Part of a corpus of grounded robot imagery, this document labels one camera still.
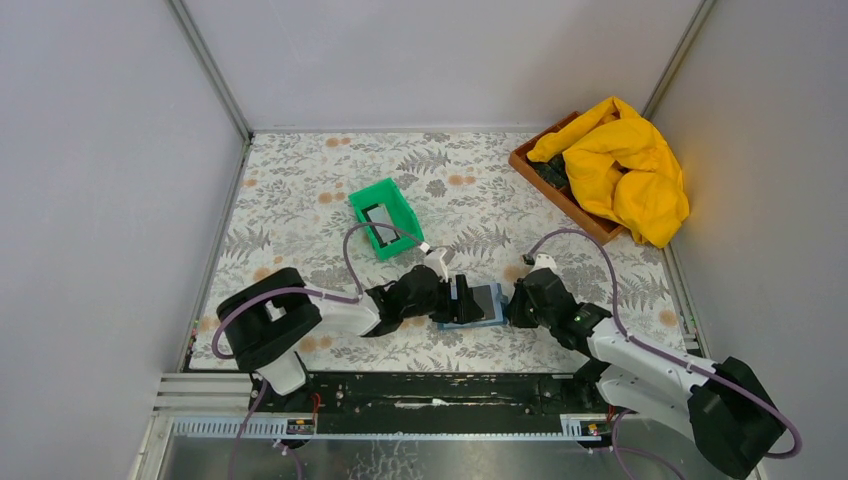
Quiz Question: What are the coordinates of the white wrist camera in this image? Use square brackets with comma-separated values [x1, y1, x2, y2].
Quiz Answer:
[522, 253, 557, 272]
[421, 244, 455, 282]

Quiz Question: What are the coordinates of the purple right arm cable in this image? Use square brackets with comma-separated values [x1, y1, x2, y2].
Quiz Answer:
[521, 228, 803, 480]

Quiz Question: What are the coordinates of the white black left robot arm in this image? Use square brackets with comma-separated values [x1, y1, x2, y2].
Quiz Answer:
[212, 265, 487, 396]

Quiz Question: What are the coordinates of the brown wooden tray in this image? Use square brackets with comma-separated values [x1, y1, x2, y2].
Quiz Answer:
[509, 111, 627, 245]

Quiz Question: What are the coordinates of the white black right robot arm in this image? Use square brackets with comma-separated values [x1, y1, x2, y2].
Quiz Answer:
[506, 268, 786, 479]

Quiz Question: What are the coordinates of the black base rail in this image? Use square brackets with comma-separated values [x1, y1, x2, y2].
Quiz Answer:
[252, 369, 621, 437]

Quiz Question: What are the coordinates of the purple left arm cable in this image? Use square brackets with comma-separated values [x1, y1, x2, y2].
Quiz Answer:
[211, 221, 432, 480]

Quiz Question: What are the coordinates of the silver grey credit card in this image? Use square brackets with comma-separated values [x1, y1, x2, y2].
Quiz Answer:
[472, 284, 501, 323]

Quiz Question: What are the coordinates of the green plastic bin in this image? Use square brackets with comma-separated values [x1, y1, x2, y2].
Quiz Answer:
[349, 178, 424, 261]

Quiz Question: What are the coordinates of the yellow cloth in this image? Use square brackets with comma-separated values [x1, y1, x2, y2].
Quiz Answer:
[526, 96, 690, 248]

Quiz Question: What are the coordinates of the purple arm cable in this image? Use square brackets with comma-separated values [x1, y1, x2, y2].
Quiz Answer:
[521, 228, 803, 480]
[211, 221, 432, 480]

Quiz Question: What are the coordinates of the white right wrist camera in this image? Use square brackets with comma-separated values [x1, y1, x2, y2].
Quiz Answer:
[522, 253, 557, 272]

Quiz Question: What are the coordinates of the floral table mat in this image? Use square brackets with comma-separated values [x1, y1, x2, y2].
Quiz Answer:
[187, 132, 685, 371]

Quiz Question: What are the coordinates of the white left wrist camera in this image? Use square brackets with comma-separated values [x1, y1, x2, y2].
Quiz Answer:
[421, 244, 455, 282]

